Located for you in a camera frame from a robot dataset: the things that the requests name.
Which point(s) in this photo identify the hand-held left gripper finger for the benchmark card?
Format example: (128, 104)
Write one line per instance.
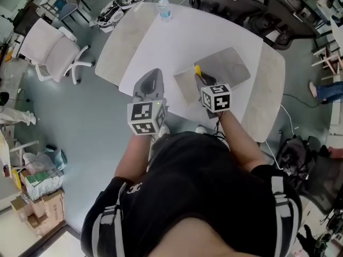
(139, 87)
(160, 88)

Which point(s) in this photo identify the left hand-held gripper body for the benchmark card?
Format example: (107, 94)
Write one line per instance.
(142, 114)

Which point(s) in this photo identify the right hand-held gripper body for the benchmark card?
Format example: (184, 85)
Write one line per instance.
(217, 98)

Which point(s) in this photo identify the beige tray box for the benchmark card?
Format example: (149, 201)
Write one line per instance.
(227, 63)

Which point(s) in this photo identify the person's left forearm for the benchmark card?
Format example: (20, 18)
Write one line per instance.
(134, 157)

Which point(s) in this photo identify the person's right forearm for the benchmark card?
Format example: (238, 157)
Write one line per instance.
(238, 143)

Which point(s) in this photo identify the brown cardboard box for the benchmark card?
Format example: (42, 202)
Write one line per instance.
(51, 207)

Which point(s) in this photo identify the person's white left shoe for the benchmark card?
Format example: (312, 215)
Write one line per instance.
(164, 130)

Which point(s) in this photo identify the person's white shoe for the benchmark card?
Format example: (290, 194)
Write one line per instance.
(164, 130)
(201, 129)

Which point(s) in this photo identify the person's white right shoe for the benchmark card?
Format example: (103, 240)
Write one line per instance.
(201, 129)

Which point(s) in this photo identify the white table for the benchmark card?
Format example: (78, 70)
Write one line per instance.
(160, 49)

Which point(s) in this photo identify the black mesh office chair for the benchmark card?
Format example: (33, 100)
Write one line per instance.
(227, 7)
(292, 17)
(327, 175)

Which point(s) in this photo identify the black and white gear pile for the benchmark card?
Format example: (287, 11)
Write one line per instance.
(112, 12)

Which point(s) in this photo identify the person's black shirt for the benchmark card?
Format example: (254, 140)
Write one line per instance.
(182, 183)

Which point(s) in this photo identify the clear plastic water bottle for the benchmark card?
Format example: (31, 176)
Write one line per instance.
(164, 8)

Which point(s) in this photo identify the teal dustpan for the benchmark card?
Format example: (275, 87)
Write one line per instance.
(57, 157)

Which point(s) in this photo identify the black bag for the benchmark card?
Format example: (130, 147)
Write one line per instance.
(294, 154)

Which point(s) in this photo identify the white office chair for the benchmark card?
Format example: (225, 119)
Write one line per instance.
(45, 49)

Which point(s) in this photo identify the blue-grey chair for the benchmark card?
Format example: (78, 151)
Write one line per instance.
(65, 9)

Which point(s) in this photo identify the white and green carton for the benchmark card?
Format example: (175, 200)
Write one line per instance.
(43, 183)

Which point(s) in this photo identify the wooden stool frame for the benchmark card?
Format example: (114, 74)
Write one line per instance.
(333, 63)

